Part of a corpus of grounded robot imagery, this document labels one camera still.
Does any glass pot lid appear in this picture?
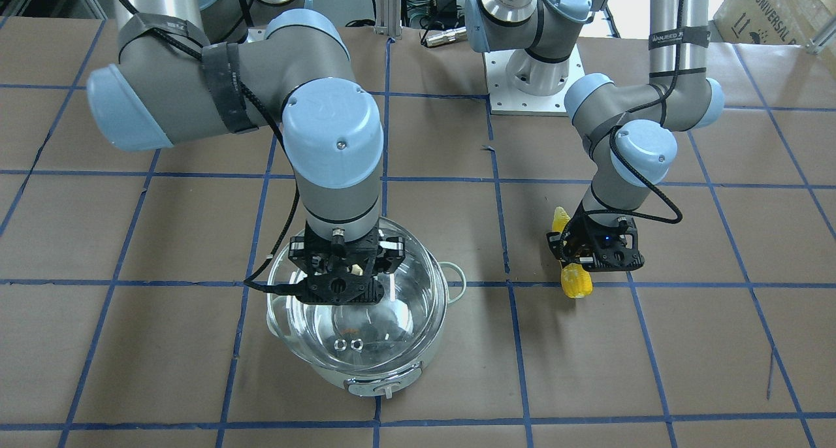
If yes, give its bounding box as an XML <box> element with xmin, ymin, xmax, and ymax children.
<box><xmin>266</xmin><ymin>217</ymin><xmax>449</xmax><ymax>375</ymax></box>

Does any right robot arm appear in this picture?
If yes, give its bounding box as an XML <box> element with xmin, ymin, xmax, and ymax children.
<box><xmin>86</xmin><ymin>0</ymin><xmax>406</xmax><ymax>306</ymax></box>

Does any aluminium frame post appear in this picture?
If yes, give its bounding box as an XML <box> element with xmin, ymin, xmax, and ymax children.
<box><xmin>374</xmin><ymin>0</ymin><xmax>402</xmax><ymax>40</ymax></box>

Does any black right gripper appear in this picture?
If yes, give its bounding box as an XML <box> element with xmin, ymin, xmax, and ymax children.
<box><xmin>289</xmin><ymin>231</ymin><xmax>405</xmax><ymax>306</ymax></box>

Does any black power brick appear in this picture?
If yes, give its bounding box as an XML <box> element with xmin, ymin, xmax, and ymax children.
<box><xmin>430</xmin><ymin>0</ymin><xmax>458</xmax><ymax>18</ymax></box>

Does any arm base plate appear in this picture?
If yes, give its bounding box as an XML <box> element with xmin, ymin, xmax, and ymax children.
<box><xmin>483</xmin><ymin>47</ymin><xmax>585</xmax><ymax>117</ymax></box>

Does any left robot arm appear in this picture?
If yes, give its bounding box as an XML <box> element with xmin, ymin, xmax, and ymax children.
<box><xmin>464</xmin><ymin>0</ymin><xmax>724</xmax><ymax>272</ymax></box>

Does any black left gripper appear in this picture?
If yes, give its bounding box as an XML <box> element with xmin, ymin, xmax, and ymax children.
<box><xmin>547</xmin><ymin>211</ymin><xmax>645</xmax><ymax>272</ymax></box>

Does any yellow corn cob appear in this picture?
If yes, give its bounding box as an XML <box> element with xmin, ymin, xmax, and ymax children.
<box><xmin>551</xmin><ymin>206</ymin><xmax>593</xmax><ymax>299</ymax></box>

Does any pale green cooking pot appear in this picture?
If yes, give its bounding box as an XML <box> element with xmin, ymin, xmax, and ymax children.
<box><xmin>266</xmin><ymin>216</ymin><xmax>467</xmax><ymax>400</ymax></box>

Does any cardboard box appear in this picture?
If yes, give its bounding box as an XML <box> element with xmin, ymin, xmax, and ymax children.
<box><xmin>713</xmin><ymin>0</ymin><xmax>834</xmax><ymax>46</ymax></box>

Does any silver metal connector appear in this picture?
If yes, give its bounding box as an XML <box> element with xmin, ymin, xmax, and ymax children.
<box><xmin>421</xmin><ymin>27</ymin><xmax>468</xmax><ymax>48</ymax></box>

